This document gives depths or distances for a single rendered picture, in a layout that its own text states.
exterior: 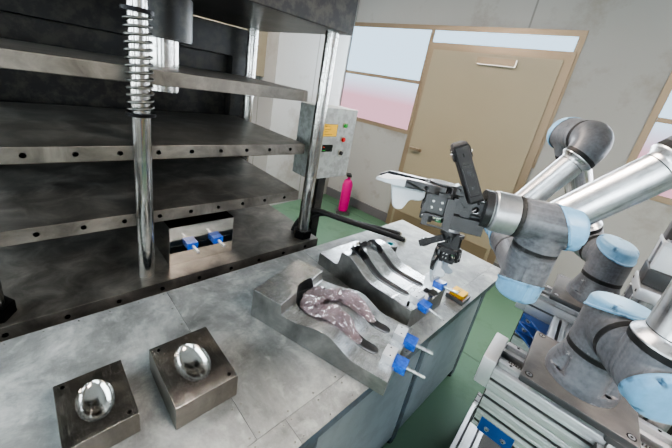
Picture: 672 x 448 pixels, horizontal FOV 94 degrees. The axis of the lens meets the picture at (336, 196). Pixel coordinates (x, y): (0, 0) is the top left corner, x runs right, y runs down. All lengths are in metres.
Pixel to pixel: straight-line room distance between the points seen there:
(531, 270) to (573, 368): 0.37
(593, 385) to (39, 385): 1.29
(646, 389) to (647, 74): 2.91
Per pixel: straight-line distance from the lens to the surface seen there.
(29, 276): 1.58
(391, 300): 1.27
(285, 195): 1.62
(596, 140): 1.23
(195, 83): 1.32
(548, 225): 0.64
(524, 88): 3.50
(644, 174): 0.82
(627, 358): 0.84
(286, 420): 0.98
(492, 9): 3.79
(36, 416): 1.09
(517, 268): 0.67
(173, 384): 0.96
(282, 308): 1.10
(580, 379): 0.99
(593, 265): 1.41
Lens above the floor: 1.61
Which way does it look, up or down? 20 degrees down
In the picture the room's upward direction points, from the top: 10 degrees clockwise
